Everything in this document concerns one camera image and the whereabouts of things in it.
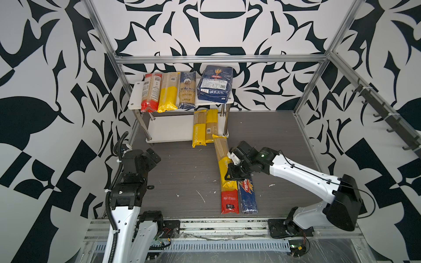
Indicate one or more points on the yellow Pastatime spaghetti pack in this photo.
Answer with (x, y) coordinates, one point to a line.
(222, 150)
(199, 128)

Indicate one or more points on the red spaghetti pack white label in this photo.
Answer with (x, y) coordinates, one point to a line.
(151, 92)

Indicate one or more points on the grey wall hook rack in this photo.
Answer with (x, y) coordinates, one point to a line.
(384, 112)

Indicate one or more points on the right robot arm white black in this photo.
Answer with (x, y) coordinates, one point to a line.
(341, 200)

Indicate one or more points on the dark blue clear spaghetti pack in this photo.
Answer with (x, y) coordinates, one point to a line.
(187, 90)

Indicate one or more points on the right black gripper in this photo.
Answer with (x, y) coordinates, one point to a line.
(230, 174)

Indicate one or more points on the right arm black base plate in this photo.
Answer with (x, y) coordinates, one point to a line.
(284, 228)

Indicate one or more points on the aluminium cage frame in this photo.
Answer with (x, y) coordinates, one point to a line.
(300, 56)

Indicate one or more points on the white two-tier metal shelf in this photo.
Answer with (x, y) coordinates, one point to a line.
(170, 126)

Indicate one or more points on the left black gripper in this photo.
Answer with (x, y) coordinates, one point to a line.
(151, 163)

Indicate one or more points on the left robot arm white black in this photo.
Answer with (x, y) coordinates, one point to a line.
(131, 232)

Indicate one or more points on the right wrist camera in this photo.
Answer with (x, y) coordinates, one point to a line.
(234, 158)

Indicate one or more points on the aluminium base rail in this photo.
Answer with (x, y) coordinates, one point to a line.
(240, 234)

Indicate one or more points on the dark blue Barilla pasta box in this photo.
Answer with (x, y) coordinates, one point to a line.
(215, 84)

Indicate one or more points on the yellow spaghetti pack small barcode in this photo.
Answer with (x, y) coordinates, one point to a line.
(211, 125)

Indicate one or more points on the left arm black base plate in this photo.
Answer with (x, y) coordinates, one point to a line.
(168, 229)

